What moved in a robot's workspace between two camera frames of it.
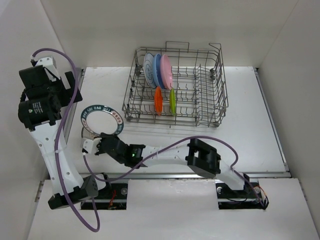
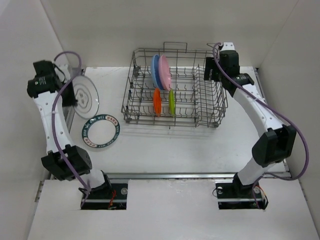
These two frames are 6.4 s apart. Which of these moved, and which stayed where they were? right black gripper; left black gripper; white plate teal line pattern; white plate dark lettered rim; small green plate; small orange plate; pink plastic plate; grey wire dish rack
Moved: right black gripper; white plate teal line pattern; white plate dark lettered rim
Stayed: grey wire dish rack; small green plate; pink plastic plate; small orange plate; left black gripper
